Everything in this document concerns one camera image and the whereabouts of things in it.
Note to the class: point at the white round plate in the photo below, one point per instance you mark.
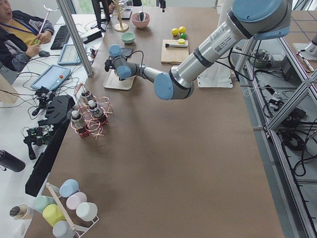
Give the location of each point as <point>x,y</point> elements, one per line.
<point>125,75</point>

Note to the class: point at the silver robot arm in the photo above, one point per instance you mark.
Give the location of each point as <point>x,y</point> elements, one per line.
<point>258,19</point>

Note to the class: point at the cream rabbit tray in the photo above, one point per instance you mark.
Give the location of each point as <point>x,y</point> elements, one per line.
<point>112,81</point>

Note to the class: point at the metal scoop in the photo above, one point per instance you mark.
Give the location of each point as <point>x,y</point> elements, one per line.
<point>141,14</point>

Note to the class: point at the yellow lemon far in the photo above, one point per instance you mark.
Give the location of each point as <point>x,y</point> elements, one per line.
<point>182,29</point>

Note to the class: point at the grey folded cloth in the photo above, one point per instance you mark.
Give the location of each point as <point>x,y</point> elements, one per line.
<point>126,52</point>

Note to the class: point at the green lime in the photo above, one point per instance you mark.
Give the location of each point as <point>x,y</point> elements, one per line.
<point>183,36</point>

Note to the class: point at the steel muddler rod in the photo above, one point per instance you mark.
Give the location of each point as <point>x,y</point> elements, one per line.
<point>167,45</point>

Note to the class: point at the half lemon slice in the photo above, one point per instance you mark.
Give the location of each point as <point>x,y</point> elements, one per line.
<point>181,41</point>

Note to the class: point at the tea bottle two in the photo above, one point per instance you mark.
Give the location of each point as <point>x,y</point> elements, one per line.
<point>95,109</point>

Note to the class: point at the green bowl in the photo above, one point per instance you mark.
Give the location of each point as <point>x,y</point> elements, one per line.
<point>128,37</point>

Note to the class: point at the wooden cutting board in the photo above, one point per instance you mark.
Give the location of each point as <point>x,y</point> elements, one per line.
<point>173,55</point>

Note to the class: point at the tea bottle three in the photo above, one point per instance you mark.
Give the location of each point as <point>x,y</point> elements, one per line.
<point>86,97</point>

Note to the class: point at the wooden mug tree stand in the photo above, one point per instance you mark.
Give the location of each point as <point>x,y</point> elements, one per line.
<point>120,6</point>

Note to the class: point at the blue teach pendant far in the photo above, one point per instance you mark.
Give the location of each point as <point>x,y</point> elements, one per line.
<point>68,56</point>

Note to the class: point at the blue teach pendant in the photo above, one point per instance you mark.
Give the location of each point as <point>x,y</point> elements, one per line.
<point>68,56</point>
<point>51,78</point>

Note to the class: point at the tea bottle one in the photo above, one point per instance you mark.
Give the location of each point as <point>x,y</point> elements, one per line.
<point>77,120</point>

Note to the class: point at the blue teach pendant near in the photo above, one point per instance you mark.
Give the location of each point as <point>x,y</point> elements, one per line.
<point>51,78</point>

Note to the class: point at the black keyboard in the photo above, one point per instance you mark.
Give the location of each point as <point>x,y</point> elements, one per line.
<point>61,38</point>

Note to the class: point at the seated person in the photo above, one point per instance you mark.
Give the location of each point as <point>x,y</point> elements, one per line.
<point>21,36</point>

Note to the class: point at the white cup rack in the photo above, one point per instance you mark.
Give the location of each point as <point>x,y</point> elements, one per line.
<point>67,210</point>

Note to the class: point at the black water bottle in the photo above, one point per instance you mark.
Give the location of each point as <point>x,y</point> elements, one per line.
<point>8,161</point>

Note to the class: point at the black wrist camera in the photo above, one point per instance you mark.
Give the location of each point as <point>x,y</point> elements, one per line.
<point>109,64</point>

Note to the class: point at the copper wire bottle rack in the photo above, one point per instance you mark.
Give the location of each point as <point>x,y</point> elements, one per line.
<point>93,126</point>

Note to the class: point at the aluminium frame post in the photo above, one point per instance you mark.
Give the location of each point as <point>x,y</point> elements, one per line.
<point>77,41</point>

